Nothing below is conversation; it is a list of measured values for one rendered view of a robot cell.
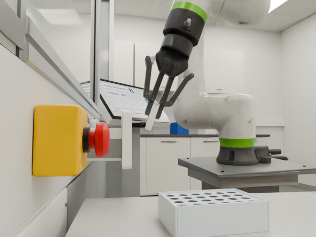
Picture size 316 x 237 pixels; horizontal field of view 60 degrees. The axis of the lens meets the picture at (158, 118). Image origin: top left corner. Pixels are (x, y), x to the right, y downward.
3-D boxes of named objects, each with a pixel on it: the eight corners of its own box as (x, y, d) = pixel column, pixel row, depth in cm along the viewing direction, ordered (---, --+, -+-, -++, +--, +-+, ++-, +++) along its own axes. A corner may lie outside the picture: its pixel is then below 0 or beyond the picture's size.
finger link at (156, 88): (171, 59, 65) (165, 56, 65) (154, 102, 64) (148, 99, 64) (168, 63, 69) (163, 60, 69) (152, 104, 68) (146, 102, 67)
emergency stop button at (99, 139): (110, 155, 33) (110, 122, 33) (108, 158, 29) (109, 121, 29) (84, 156, 33) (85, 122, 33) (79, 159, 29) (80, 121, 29)
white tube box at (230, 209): (236, 213, 42) (235, 188, 43) (270, 231, 34) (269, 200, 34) (158, 218, 40) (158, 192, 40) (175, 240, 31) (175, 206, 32)
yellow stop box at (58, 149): (91, 168, 34) (92, 110, 35) (84, 176, 27) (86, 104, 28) (49, 169, 33) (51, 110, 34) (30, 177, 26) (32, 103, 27)
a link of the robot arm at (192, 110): (175, 132, 109) (177, 11, 120) (217, 131, 106) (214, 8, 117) (170, 126, 96) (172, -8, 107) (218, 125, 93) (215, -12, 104)
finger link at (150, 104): (156, 95, 65) (144, 90, 65) (149, 115, 64) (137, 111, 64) (155, 96, 67) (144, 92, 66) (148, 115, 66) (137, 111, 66)
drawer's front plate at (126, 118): (127, 157, 78) (127, 118, 79) (131, 169, 50) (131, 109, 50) (121, 157, 78) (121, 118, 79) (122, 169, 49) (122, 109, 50)
